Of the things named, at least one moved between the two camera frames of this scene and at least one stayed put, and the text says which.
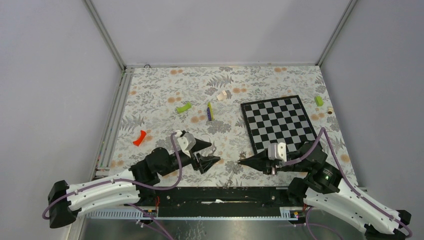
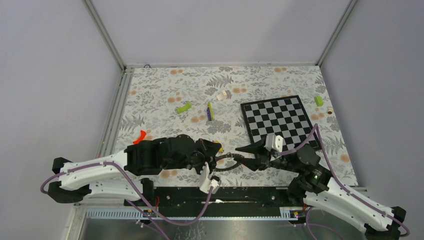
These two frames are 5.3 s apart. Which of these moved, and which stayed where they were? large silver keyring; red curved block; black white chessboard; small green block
Moved: large silver keyring
Stayed: black white chessboard; small green block; red curved block
